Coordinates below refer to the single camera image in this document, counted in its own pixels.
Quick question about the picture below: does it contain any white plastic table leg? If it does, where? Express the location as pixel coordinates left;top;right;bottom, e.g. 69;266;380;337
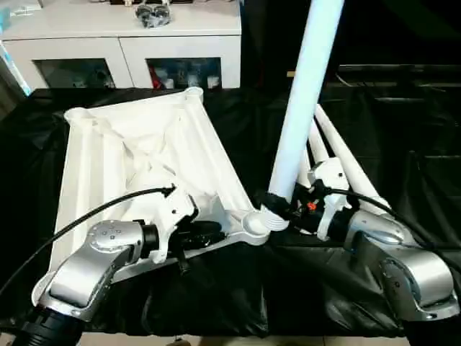
313;103;393;217
297;146;311;190
308;117;331;167
259;0;346;232

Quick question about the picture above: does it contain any white plastic table top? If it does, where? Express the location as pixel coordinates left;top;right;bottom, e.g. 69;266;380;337
31;86;274;307

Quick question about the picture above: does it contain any black mat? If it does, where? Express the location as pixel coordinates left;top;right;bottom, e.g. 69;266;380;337
0;86;461;338

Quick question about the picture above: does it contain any black television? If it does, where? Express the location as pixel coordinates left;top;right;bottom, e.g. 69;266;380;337
338;0;461;86

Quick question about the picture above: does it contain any black box with beige label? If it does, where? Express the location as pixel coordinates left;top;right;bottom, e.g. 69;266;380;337
240;0;339;91

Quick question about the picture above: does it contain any clear bag on cabinet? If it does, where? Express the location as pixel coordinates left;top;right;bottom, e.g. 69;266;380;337
135;3;172;29

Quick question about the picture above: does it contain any white cabinet with glass doors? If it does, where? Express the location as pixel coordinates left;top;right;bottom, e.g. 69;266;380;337
0;0;242;91

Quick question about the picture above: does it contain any blue white package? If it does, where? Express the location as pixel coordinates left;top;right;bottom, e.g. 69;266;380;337
0;43;30;97

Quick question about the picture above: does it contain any blue plastic item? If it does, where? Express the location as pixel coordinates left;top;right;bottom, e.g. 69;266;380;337
0;6;12;33

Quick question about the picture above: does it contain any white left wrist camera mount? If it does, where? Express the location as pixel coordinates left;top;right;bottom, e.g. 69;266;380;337
142;183;199;264

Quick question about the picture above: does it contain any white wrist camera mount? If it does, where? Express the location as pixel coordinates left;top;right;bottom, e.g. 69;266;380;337
305;158;350;241
142;183;199;264

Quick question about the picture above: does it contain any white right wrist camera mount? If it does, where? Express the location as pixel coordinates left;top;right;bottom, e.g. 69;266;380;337
305;158;350;241

